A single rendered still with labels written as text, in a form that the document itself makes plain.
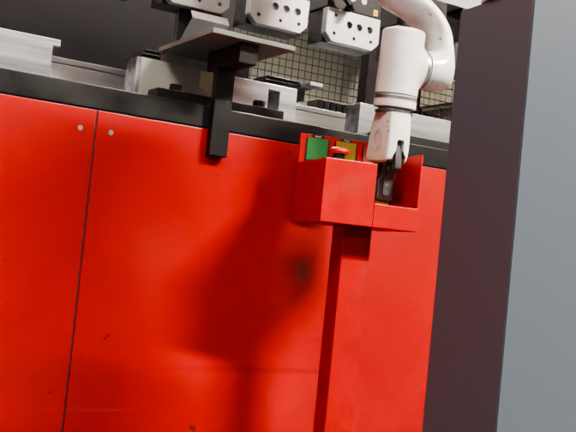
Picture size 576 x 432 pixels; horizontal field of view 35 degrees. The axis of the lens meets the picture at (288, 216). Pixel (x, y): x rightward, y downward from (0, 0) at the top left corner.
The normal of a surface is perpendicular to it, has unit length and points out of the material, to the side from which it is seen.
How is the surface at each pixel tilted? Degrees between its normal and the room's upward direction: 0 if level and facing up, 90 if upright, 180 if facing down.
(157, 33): 90
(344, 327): 90
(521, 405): 90
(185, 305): 90
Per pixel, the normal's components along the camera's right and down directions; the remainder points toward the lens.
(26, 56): 0.51, 0.01
